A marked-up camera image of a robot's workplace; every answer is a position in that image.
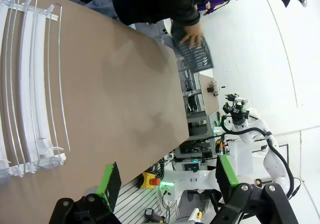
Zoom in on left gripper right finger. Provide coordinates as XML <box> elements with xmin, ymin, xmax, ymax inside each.
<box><xmin>212</xmin><ymin>154</ymin><xmax>300</xmax><ymax>224</ymax></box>

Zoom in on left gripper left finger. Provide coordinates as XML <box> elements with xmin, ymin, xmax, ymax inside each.
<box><xmin>49</xmin><ymin>161</ymin><xmax>123</xmax><ymax>224</ymax></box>

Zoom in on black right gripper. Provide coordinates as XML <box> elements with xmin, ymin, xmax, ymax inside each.
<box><xmin>222</xmin><ymin>93</ymin><xmax>251</xmax><ymax>129</ymax></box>

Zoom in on grey plastic woven basket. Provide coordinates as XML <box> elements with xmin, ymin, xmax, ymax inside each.
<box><xmin>171</xmin><ymin>30</ymin><xmax>216</xmax><ymax>72</ymax></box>

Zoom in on person's left forearm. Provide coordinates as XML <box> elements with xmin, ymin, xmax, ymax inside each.
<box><xmin>139</xmin><ymin>0</ymin><xmax>202</xmax><ymax>29</ymax></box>

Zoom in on white can dispenser rack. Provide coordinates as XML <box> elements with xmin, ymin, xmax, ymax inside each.
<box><xmin>0</xmin><ymin>0</ymin><xmax>71</xmax><ymax>184</ymax></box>

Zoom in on person's left hand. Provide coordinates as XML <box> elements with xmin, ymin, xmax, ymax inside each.
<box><xmin>179</xmin><ymin>23</ymin><xmax>205</xmax><ymax>48</ymax></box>

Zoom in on small brown side table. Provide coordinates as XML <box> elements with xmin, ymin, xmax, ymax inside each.
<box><xmin>198</xmin><ymin>74</ymin><xmax>221</xmax><ymax>115</ymax></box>

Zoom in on grey slotted aluminium panel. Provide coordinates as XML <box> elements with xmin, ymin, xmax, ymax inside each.
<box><xmin>113</xmin><ymin>178</ymin><xmax>182</xmax><ymax>224</ymax></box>

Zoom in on yellow emergency stop button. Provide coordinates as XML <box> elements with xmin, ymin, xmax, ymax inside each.
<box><xmin>139</xmin><ymin>172</ymin><xmax>161</xmax><ymax>190</ymax></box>

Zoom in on aluminium equipment rack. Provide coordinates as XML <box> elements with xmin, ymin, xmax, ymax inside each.
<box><xmin>174</xmin><ymin>53</ymin><xmax>220</xmax><ymax>159</ymax></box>

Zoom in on person in black jacket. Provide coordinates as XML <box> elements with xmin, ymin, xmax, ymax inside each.
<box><xmin>76</xmin><ymin>0</ymin><xmax>309</xmax><ymax>27</ymax></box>

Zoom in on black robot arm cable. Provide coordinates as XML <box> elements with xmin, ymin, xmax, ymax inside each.
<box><xmin>221</xmin><ymin>116</ymin><xmax>302</xmax><ymax>200</ymax></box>

